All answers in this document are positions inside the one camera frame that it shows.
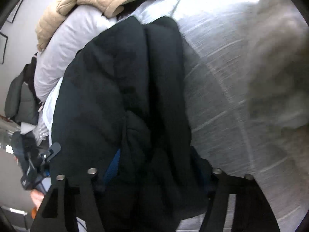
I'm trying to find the black coat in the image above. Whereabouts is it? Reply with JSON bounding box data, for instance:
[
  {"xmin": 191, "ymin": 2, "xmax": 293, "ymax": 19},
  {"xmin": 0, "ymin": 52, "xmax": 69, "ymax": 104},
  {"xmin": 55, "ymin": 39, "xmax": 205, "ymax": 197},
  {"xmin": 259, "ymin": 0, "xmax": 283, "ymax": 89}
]
[{"xmin": 50, "ymin": 17, "xmax": 214, "ymax": 231}]

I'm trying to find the person's left hand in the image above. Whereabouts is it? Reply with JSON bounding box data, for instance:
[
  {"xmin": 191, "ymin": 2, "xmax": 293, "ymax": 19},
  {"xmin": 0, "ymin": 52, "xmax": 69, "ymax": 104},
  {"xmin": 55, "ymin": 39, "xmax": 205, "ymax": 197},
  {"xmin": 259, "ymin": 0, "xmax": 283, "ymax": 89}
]
[{"xmin": 30, "ymin": 190, "xmax": 45, "ymax": 210}]

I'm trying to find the checked bed sheet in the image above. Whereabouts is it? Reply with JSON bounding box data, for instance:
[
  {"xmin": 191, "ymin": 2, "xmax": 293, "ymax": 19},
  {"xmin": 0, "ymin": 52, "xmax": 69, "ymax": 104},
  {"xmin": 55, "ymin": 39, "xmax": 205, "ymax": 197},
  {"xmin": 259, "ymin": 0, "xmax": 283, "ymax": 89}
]
[{"xmin": 32, "ymin": 116, "xmax": 49, "ymax": 146}]

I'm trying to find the dark brown garment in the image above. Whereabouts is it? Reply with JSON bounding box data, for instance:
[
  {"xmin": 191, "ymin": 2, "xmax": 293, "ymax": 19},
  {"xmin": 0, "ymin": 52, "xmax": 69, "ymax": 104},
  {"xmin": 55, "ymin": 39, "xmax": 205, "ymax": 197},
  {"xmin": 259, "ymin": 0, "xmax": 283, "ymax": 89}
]
[{"xmin": 23, "ymin": 53, "xmax": 40, "ymax": 104}]

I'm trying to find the framed picture lower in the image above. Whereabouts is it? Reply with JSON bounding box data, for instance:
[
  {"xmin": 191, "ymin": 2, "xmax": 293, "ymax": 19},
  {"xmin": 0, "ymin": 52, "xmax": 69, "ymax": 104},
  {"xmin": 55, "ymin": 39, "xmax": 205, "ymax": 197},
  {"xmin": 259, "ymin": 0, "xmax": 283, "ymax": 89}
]
[{"xmin": 0, "ymin": 33, "xmax": 8, "ymax": 64}]

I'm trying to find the framed picture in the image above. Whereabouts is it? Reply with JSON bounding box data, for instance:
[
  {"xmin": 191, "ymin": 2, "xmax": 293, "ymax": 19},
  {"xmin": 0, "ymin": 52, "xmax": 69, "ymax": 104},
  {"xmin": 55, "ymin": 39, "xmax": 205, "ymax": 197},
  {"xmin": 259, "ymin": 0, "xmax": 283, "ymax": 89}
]
[
  {"xmin": 6, "ymin": 0, "xmax": 24, "ymax": 24},
  {"xmin": 0, "ymin": 33, "xmax": 8, "ymax": 64}
]

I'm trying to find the white pillow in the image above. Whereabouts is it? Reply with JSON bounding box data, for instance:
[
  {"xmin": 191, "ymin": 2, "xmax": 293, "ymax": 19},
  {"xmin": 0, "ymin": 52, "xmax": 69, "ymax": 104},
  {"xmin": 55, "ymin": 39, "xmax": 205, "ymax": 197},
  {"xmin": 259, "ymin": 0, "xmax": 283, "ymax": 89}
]
[{"xmin": 34, "ymin": 5, "xmax": 117, "ymax": 102}]

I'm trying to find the framed picture upper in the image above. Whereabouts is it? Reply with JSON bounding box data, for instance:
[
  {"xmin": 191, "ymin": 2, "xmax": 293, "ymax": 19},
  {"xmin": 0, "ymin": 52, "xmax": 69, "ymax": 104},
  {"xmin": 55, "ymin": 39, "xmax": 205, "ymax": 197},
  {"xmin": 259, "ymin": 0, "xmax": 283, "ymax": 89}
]
[{"xmin": 6, "ymin": 0, "xmax": 24, "ymax": 24}]

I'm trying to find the beige plush blanket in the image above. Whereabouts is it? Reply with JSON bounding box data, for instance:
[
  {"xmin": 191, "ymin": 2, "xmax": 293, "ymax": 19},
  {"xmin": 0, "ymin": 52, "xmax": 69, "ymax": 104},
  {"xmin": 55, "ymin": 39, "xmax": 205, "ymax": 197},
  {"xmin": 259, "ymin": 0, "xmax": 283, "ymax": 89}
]
[{"xmin": 35, "ymin": 0, "xmax": 136, "ymax": 52}]

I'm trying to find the grey checked duvet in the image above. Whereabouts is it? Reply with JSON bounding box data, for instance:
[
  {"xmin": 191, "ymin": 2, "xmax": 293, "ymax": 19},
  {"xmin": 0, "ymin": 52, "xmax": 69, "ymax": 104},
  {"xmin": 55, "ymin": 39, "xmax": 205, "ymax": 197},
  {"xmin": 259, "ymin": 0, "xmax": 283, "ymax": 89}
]
[{"xmin": 32, "ymin": 0, "xmax": 308, "ymax": 231}]

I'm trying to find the cream fleece blanket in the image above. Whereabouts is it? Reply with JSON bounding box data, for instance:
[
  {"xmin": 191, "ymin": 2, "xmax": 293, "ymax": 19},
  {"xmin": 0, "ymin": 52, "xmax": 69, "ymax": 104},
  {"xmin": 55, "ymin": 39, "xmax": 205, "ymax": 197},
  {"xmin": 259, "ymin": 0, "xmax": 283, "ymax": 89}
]
[{"xmin": 247, "ymin": 5, "xmax": 308, "ymax": 129}]

